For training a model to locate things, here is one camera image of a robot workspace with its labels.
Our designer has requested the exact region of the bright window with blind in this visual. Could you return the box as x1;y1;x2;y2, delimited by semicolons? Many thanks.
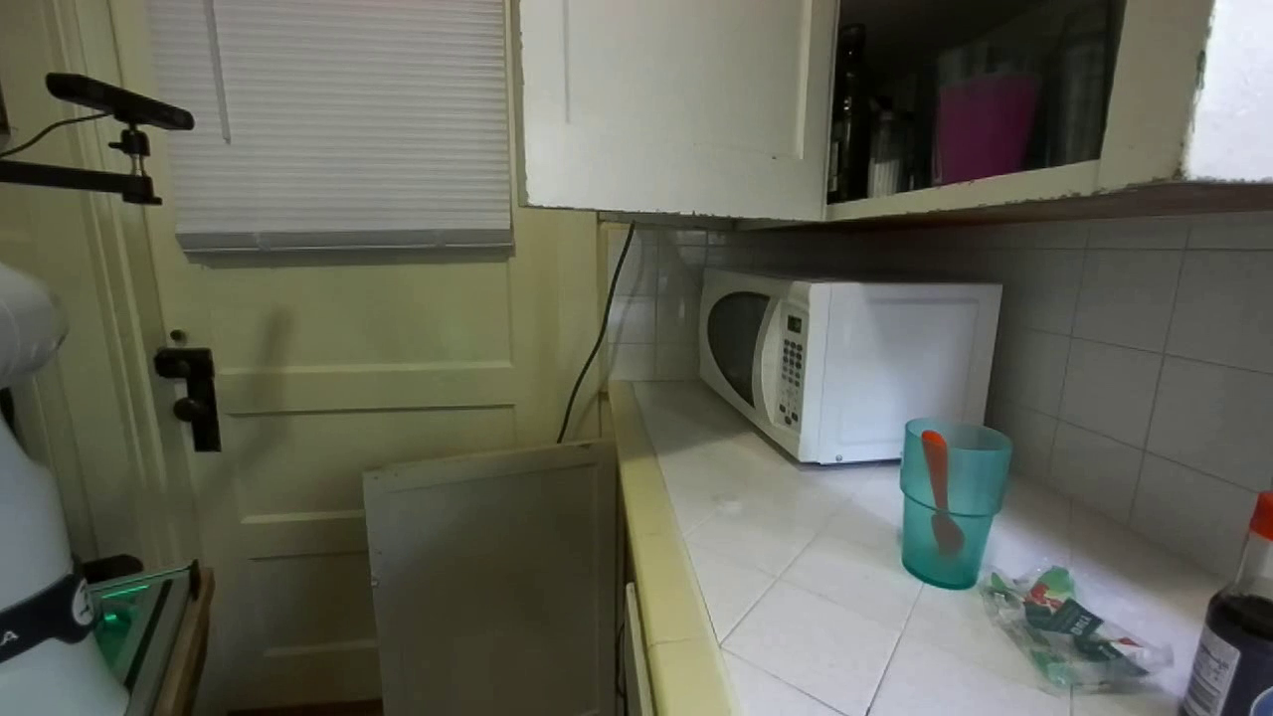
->
1180;0;1273;189

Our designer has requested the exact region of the teal plastic cup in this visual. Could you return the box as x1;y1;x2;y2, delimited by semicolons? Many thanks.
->
899;419;1020;594

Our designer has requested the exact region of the dark glass bottle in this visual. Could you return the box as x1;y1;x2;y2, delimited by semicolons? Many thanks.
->
826;23;873;206

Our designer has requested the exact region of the cream wall cupboard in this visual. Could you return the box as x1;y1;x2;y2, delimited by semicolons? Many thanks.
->
821;0;1219;230

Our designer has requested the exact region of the grey robot base cart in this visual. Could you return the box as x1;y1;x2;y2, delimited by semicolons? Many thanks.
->
76;552;219;716

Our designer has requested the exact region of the white door blind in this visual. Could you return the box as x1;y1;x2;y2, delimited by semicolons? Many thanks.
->
142;0;515;258

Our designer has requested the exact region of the small white bottle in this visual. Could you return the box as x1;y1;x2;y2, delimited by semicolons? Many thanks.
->
867;113;908;198

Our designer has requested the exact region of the orange plastic spoon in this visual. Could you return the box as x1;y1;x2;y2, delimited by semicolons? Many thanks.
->
919;425;965;563

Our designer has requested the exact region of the black power cable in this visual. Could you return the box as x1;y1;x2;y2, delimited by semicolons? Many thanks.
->
552;221;641;451

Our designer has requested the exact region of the dark sauce bottle red cap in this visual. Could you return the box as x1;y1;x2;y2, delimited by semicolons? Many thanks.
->
1179;490;1273;716

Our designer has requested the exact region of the black camera on mount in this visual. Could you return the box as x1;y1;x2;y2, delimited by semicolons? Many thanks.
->
0;72;198;211

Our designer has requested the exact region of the pink plastic cup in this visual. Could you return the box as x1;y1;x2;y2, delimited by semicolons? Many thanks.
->
932;72;1046;189

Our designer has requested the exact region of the clear drinking glass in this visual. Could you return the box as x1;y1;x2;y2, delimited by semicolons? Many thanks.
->
1052;38;1115;172

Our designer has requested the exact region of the white microwave oven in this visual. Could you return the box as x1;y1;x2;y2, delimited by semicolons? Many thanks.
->
695;266;1008;470

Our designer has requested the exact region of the cream cupboard door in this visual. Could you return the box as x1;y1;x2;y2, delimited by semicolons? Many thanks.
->
515;0;842;229

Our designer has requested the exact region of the cream panel door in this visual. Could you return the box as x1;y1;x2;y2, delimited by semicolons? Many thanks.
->
113;0;599;712

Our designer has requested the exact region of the crumpled green plastic wrapper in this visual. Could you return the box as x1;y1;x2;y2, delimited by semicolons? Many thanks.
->
977;565;1179;701

